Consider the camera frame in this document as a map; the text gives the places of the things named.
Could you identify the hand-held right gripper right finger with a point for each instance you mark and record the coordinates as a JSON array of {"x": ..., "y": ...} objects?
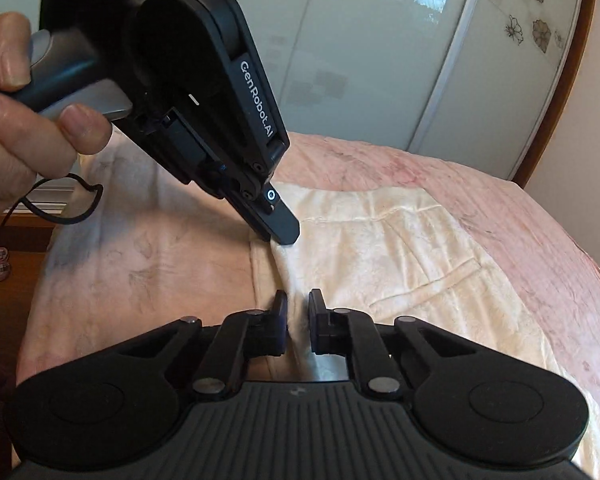
[{"x": 316, "y": 324}]

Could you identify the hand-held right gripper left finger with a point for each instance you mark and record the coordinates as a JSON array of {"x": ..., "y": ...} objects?
[{"x": 280, "y": 322}]

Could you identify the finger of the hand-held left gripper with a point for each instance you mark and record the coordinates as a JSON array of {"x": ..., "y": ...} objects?
[{"x": 275, "y": 222}]

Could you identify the cream towel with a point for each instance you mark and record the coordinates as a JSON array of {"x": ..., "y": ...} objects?
[{"x": 410, "y": 280}]

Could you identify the person's left hand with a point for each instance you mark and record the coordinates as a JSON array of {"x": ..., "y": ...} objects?
[{"x": 10, "y": 125}]

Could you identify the pink bedsheet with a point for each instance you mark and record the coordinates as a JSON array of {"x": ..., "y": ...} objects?
[{"x": 140, "y": 260}]

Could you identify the white floral sliding wardrobe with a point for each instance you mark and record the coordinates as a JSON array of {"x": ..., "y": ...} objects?
[{"x": 380, "y": 60}]

